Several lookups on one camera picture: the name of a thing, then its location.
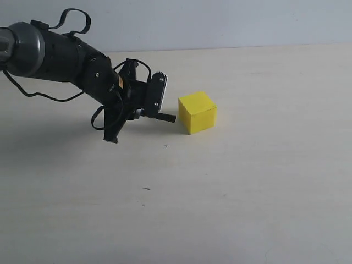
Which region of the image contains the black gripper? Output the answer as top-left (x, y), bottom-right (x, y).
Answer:
top-left (103, 58), bottom-right (168, 143)

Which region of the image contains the black and white marker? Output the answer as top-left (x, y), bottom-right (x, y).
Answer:
top-left (134, 109), bottom-right (176, 123)

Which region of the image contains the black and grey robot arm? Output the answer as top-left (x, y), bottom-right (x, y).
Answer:
top-left (1, 20), bottom-right (176, 143)

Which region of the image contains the yellow cube block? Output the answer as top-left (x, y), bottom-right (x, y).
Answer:
top-left (178, 91), bottom-right (217, 134)

